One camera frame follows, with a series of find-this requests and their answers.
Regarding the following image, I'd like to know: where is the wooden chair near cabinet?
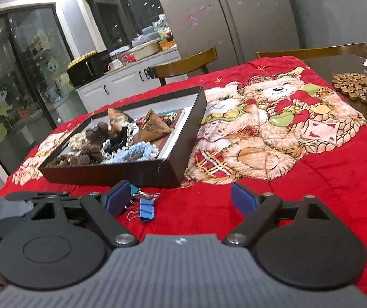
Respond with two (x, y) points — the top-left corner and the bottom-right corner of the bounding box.
(144, 47), (218, 86)

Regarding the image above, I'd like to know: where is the beige plastic basin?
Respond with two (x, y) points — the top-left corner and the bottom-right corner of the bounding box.
(130, 40), (160, 61)

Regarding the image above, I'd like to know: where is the black toaster oven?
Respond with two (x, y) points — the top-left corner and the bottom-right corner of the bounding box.
(66, 50), (112, 88)

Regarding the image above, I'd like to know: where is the wooden chair right side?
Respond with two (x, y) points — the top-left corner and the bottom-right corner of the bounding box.
(256, 42), (367, 61)

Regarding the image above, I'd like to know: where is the silver double door refrigerator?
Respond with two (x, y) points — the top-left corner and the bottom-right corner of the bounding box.
(160, 0), (299, 71)

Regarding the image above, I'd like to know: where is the light blue knitted scrunchie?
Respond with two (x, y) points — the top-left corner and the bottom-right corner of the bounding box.
(103, 142), (159, 164)

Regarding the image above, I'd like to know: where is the black shallow cardboard box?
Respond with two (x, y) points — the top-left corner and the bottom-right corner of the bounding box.
(40, 86), (207, 188)

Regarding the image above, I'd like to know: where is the cream fuzzy scrunchie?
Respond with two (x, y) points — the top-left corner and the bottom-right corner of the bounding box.
(68, 131), (90, 152)

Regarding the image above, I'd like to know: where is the round wooden bead trivet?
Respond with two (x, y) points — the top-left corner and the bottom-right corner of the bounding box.
(332, 72), (367, 104)

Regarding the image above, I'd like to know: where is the white kitchen cabinet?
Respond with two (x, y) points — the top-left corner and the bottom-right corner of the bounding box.
(76, 46), (181, 113)

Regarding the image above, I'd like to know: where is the blue binder clip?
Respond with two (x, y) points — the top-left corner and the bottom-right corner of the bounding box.
(127, 199), (155, 222)
(130, 184), (160, 202)

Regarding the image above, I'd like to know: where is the white mug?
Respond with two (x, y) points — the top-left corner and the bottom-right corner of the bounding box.
(108, 59), (124, 71)

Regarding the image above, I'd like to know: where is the red teddy bear blanket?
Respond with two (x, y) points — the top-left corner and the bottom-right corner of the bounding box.
(0, 55), (367, 304)

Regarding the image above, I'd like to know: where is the brown knitted scrunchie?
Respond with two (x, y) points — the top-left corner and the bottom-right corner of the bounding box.
(46, 154), (90, 168)

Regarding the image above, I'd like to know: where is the brown triangular snack packet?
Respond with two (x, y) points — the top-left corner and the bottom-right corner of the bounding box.
(107, 108), (133, 133)
(137, 109), (172, 142)

